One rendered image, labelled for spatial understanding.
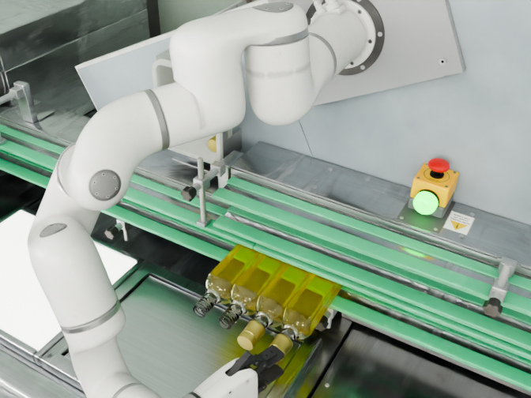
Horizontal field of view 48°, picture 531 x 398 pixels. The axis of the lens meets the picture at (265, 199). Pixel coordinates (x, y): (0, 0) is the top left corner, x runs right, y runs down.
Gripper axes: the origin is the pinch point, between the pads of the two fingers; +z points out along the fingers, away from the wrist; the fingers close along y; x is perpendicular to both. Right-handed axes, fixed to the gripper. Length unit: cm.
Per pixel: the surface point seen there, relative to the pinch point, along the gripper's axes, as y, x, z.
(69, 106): -3, 128, 26
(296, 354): -11.5, 5.4, 12.4
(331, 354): -14.4, 2.3, 19.8
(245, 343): 0.6, 6.3, -0.5
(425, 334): -2.8, -12.6, 29.0
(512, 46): 49, -8, 45
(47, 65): 13, 125, 20
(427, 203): 21.0, -4.4, 34.7
